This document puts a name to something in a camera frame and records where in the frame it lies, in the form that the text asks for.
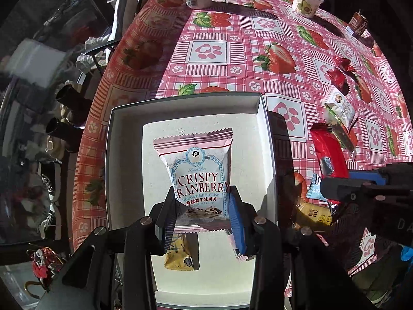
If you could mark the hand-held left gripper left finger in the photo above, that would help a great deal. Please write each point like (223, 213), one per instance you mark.
(168, 229)

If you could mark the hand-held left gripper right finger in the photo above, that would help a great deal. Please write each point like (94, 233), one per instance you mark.
(237, 232)

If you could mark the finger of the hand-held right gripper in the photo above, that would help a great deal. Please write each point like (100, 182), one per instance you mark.
(342, 189)
(364, 176)

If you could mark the white cardboard box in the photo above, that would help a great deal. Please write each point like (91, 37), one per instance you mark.
(129, 174)

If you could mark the pink cranberry snack packet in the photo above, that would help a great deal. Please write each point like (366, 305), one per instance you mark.
(196, 168)

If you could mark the small pink snack packet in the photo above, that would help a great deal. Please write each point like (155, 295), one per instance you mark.
(233, 248)

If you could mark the light blue snack packet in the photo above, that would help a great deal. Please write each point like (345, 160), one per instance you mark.
(314, 189)

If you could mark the yellow snack packet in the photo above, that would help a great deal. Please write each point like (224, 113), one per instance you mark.
(180, 258)

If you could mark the blue cloth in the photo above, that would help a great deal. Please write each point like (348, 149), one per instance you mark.
(407, 253)

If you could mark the orange snack packet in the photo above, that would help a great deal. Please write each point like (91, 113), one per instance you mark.
(314, 216)

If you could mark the red snack packet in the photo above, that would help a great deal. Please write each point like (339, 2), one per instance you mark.
(329, 151)

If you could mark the dark green snack packet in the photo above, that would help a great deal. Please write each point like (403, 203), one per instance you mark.
(343, 137)

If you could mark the white green snack packet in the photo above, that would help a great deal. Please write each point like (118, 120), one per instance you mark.
(340, 106)

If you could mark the red candy wrapper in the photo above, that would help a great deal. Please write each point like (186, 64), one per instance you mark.
(336, 77)
(343, 64)

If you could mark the black white sneaker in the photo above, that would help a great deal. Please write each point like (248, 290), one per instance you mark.
(48, 221)
(48, 179)

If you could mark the black boot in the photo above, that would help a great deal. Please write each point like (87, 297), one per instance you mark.
(72, 101)
(63, 134)

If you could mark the brown drink carton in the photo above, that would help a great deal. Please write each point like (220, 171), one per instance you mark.
(357, 24)

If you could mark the strawberry print tablecloth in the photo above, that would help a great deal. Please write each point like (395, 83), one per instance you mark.
(232, 51)

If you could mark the avocado print lidded cup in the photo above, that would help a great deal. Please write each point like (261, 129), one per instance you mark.
(306, 1)

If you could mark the white shoe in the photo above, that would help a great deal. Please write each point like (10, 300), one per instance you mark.
(95, 42)
(84, 62)

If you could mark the chair with white cloth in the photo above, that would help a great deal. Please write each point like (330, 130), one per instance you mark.
(124, 9)

